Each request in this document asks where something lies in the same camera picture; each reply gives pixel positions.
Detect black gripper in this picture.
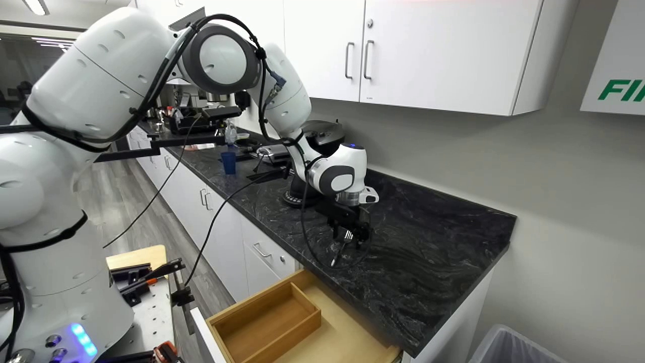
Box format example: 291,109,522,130
320,201,373,250

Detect silver metal fork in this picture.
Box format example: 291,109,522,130
327,236,354,270

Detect open wooden drawer white front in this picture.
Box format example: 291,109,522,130
189,269,403,363

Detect wooden drawer organizer box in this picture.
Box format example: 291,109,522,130
208,279,324,363

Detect black kettle base with buttons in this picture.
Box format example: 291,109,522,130
278,189,320,209

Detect black gooseneck electric kettle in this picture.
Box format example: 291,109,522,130
284,168,315,203

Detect black and silver coffee machine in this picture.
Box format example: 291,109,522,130
288,120,349,203

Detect white base cabinets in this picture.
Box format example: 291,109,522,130
124,124,307,304

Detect small blue bottle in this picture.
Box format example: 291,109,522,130
220,143,241,178

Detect trash bin with clear bag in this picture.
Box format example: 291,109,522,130
469,323,571,363

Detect black clamp tool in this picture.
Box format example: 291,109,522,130
110,259,188,306

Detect light wooden block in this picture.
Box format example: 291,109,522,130
105,244,169,272

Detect white perforated robot table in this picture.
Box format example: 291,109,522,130
99,269,178,360

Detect white first aid box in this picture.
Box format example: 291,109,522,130
578,0,645,118

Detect ceiling light fixture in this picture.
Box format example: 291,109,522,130
22,0,50,19

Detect thin black cable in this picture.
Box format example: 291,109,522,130
103,114,204,250
182,175,258,293

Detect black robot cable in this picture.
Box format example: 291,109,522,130
120,12,340,269

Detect small black cable clip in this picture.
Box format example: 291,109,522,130
169,287,197,311

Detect silver cabinet door handle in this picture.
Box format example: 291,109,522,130
362,38,378,83
344,41,358,83

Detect black camera on stand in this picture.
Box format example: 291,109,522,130
172,98,242,136

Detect white wall cabinet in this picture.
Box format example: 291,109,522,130
134,0,580,120

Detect red handled tool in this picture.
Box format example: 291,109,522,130
151,338,182,363

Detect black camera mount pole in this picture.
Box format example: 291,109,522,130
94,130,229,168

